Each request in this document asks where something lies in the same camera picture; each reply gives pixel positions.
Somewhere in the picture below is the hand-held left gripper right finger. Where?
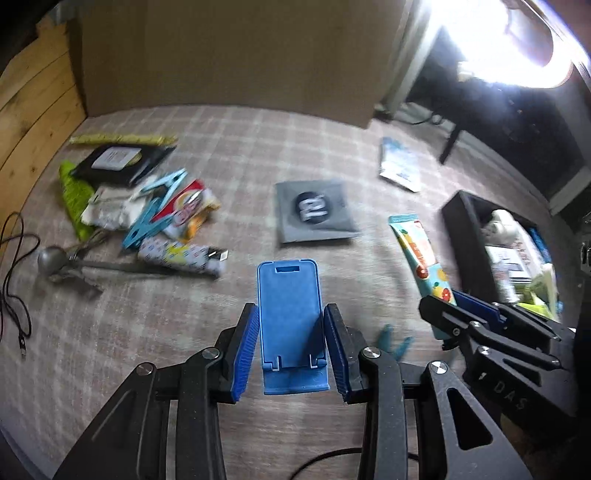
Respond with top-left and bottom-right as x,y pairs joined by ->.
323,303 -> 534,480

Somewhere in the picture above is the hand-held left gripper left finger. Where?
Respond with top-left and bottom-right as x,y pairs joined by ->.
53,303 -> 259,480

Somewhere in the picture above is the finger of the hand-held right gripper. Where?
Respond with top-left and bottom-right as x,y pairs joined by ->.
452,289 -> 574,343
418,294 -> 563,388

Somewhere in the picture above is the yellow-green cleaning cloth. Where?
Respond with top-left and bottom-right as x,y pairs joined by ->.
519,270 -> 560,320

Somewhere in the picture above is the black storage box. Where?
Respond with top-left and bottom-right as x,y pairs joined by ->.
440,189 -> 571,326

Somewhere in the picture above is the colourful toothpaste tube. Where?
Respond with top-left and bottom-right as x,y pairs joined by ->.
388,213 -> 459,352

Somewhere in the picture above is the blue phone stand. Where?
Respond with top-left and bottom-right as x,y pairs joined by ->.
257,259 -> 331,395

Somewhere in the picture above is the printed paper packet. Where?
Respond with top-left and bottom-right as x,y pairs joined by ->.
487,244 -> 532,303

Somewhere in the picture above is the blue clothes peg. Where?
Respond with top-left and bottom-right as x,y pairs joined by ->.
121,198 -> 172,253
140,168 -> 188,195
375,324 -> 415,361

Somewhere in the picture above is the white round object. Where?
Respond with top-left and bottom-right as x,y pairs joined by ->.
484,209 -> 519,246

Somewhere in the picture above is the patterned white lighter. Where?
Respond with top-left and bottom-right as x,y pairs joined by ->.
137,237 -> 230,281

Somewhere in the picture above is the grey pouch with round logo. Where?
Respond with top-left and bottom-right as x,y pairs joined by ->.
274,178 -> 362,244

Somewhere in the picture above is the red and orange snack packet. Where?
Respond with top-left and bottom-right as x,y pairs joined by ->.
151,179 -> 219,244

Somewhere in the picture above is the white and blue packet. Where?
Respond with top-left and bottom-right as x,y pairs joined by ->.
379,137 -> 422,193

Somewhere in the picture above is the black table leg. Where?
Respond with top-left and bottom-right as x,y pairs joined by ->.
438,124 -> 464,165

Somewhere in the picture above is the white wet wipes packet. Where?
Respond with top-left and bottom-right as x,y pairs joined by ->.
80,186 -> 149,230

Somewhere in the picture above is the metal ice cream scoop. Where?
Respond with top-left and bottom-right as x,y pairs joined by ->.
36,246 -> 188,297

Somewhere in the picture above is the black pouch with white label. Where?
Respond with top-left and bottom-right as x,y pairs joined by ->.
68,144 -> 177,188

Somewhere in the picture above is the yellow-green patterned stick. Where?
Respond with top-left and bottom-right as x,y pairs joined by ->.
68,133 -> 179,147

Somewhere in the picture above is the bright window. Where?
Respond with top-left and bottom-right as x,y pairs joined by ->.
428,0 -> 575,89

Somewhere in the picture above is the brown cardboard panel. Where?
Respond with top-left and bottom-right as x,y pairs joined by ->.
68,0 -> 419,131

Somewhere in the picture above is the wooden board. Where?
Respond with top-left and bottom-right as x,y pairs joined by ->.
0,17 -> 89,206

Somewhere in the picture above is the thin black cable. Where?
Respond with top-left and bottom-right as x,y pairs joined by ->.
285,447 -> 371,480

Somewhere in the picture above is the white furniture frame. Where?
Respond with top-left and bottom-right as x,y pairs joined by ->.
373,0 -> 441,123

